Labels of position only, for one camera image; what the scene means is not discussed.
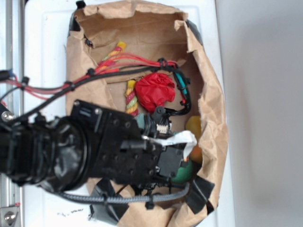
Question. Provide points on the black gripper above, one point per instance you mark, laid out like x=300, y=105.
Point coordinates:
x=118, y=151

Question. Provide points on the light blue cloth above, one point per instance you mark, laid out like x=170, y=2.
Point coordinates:
x=141, y=123

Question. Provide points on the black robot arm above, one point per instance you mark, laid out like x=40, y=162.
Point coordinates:
x=52, y=154

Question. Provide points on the green textured ball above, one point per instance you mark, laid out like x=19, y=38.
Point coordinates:
x=184, y=173

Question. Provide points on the crumpled red paper ball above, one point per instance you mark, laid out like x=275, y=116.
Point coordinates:
x=154, y=90

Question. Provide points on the yellow sponge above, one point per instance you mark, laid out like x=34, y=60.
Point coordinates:
x=194, y=125

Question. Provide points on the brown paper bag tray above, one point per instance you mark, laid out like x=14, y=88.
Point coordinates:
x=156, y=31

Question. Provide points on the white plastic base tray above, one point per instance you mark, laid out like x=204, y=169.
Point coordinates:
x=46, y=30

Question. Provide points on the multicolour twisted rope toy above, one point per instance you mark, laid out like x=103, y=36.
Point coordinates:
x=130, y=94

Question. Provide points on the metal frame rail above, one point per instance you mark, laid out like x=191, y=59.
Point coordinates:
x=10, y=194

